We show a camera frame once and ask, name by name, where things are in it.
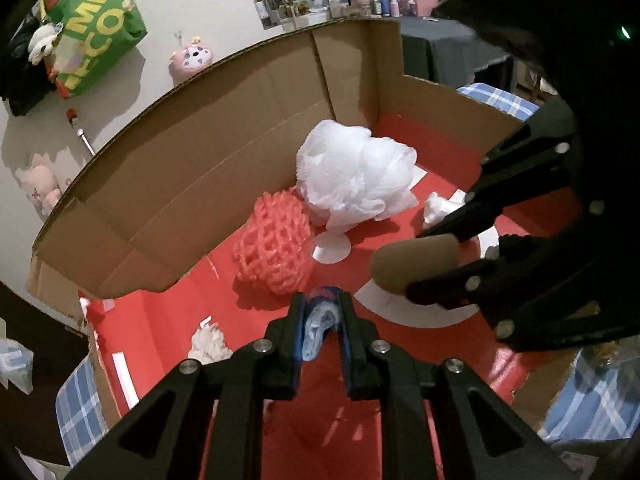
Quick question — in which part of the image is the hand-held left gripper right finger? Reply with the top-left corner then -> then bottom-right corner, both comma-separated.
337,291 -> 576,480

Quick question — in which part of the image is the pink plush animal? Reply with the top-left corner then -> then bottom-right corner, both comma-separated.
15,152 -> 73,218

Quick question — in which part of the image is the white crumpled tissue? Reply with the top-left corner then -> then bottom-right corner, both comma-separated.
422,192 -> 466,228

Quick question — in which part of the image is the white plastic bag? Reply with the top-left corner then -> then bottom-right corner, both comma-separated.
0,337 -> 35,395

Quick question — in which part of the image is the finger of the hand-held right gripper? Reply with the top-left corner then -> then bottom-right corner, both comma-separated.
406,232 -> 608,352
417,122 -> 573,243

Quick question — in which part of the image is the cardboard box with red inside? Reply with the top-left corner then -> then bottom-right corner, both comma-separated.
27,16 -> 576,480

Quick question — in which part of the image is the green tote bag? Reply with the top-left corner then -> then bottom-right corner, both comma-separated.
42,0 -> 148,98

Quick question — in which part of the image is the white mesh bath pouf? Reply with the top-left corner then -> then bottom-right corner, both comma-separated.
295,120 -> 420,233

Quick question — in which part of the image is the dark bag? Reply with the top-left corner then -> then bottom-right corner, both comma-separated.
0,10 -> 56,116

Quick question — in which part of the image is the small white plush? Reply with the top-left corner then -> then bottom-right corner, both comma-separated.
27,22 -> 63,66

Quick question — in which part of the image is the red foam net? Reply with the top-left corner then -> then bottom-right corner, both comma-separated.
232,187 -> 315,296

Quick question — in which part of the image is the clear plastic bag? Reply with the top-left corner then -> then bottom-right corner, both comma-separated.
300,286 -> 343,363

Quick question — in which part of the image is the round pink plush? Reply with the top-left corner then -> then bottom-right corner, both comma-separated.
169,36 -> 215,81

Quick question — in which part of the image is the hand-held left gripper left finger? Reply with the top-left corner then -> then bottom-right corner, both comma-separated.
65,292 -> 306,480

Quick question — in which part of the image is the dark table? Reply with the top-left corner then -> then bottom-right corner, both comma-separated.
400,15 -> 516,93

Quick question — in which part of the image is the blue plaid blanket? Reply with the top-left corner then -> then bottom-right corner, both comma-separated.
55,82 -> 640,468

